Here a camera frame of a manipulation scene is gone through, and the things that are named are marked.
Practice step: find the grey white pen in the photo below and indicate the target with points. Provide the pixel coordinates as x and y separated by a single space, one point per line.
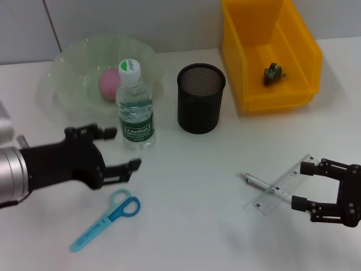
259 183

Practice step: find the translucent green fruit plate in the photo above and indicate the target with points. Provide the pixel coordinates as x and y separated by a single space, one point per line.
76 67

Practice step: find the pink toy peach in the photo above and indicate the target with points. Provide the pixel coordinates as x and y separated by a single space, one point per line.
108 84

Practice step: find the yellow plastic bin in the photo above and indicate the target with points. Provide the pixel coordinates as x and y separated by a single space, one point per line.
296 93

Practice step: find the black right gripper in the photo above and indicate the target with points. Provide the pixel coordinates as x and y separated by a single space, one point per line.
351 196

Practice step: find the clear green-label water bottle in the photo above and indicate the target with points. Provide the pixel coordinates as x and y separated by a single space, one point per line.
135 118

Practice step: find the black mesh pen holder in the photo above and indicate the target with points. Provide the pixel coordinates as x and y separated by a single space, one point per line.
198 110

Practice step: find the clear plastic ruler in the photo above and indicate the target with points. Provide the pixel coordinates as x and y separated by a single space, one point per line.
268 201

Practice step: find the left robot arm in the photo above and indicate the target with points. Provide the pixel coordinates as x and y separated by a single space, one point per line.
12 178

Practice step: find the green plastic wrapper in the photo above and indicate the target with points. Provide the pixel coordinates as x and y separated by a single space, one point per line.
272 74

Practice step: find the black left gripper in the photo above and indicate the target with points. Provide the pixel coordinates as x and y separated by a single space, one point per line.
62 163

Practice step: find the blue cyan scissors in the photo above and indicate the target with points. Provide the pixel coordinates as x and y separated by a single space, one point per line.
90 234

